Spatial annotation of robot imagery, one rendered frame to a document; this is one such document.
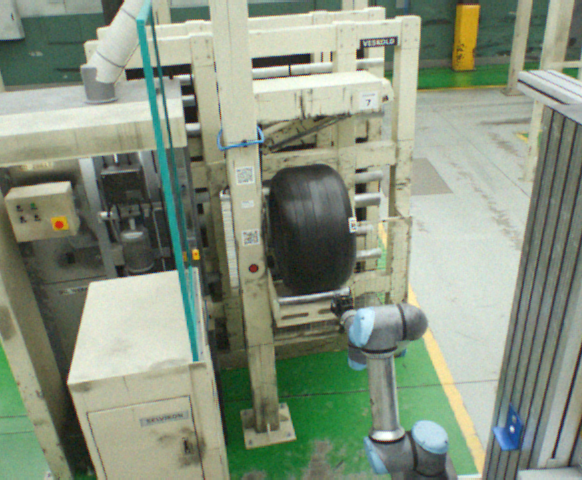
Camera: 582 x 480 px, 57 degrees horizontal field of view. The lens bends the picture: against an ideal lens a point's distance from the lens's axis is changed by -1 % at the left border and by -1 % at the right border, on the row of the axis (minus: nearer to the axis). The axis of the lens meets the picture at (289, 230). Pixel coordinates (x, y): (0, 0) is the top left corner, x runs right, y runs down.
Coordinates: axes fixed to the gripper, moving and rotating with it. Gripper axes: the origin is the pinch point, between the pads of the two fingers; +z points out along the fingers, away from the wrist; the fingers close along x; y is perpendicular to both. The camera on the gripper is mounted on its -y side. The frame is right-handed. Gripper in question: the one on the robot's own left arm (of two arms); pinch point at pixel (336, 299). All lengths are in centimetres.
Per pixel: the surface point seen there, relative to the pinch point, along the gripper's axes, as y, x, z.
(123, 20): 117, 71, 39
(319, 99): 78, -7, 42
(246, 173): 54, 31, 18
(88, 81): 95, 89, 42
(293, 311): -12.1, 16.0, 16.8
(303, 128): 63, -2, 58
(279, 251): 6.6, 16.2, 44.3
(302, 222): 34.5, 11.2, 5.2
